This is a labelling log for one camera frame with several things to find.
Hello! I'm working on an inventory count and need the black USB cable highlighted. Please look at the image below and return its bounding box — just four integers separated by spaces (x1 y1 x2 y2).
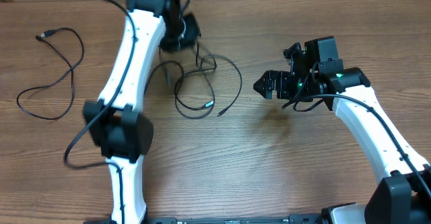
143 54 218 120

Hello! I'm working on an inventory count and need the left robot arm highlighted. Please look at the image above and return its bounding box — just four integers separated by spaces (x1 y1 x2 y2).
83 0 200 223

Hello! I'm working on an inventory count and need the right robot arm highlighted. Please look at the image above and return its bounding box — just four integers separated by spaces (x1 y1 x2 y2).
253 36 430 223

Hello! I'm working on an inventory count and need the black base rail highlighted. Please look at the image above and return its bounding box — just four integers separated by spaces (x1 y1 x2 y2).
84 213 337 224

